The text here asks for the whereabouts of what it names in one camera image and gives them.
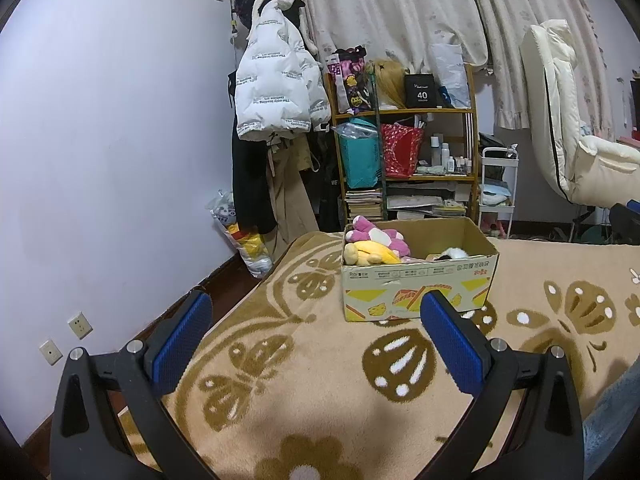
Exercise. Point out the cream padded chair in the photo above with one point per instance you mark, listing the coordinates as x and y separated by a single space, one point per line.
550 110

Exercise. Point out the stack of old books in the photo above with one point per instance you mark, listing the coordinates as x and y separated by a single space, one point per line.
362 205

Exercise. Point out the yellow plush toy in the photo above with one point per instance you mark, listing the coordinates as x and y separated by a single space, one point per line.
370 252

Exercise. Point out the white puffer jacket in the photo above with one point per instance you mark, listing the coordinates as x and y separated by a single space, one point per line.
275 85

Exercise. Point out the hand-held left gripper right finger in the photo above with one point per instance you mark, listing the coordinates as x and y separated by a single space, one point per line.
450 350

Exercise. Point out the beige patterned carpet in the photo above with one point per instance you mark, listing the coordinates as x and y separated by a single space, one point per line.
310 360

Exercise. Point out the beige coat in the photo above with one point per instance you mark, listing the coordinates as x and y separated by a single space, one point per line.
290 200

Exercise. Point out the red box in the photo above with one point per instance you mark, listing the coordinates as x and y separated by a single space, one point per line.
631 137

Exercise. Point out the clear plastic bag of items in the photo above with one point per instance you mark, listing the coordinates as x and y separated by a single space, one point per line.
245 245

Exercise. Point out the white trolley cart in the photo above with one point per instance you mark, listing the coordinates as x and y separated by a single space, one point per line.
500 150

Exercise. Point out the white plastic bag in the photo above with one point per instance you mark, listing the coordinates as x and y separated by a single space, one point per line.
450 70

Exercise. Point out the dark hanging jacket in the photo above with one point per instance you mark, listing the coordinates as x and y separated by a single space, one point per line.
327 185

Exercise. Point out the printed cardboard box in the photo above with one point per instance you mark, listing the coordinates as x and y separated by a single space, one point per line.
415 280

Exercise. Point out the black chair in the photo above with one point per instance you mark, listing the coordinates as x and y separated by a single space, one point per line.
627 222

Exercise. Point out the white power socket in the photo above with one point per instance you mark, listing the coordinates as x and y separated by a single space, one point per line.
80 325

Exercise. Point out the dark bag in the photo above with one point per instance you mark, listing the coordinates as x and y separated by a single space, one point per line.
492 162

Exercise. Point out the black hat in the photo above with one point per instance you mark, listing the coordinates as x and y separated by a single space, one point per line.
247 0

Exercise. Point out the pink object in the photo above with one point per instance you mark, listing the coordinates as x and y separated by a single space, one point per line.
492 222

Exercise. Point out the group of white bottles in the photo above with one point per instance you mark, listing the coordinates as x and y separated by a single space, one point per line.
435 150

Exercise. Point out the blonde wig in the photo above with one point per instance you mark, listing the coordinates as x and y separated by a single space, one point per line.
390 82

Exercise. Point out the blue fleece cloth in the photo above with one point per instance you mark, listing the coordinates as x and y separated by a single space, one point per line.
615 425

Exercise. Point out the cream patterned curtain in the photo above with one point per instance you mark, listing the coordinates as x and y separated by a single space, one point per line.
400 10

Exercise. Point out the teal bag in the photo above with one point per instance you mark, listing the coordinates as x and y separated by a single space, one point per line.
357 160

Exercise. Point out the black numbered box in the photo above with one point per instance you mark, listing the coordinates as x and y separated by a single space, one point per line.
422 92

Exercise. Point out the pink plush toy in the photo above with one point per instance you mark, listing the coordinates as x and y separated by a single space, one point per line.
370 232

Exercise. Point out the red patterned bag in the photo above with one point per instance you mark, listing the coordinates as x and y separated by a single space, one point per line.
400 152

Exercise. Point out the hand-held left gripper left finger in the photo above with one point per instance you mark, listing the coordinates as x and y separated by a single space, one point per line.
182 345

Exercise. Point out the light blue folded cloth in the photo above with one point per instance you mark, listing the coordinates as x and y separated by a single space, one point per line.
495 194

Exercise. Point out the pink and black printed bag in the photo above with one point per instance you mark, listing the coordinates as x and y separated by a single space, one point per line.
350 80

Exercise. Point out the black coat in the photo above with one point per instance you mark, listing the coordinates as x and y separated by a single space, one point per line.
250 185

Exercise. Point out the white single-hole wall outlet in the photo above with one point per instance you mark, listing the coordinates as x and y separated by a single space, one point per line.
51 352

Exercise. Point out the wooden shelf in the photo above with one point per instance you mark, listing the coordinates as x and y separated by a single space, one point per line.
415 111

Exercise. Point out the pile of books and papers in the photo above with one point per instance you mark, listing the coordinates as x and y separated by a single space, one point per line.
425 202

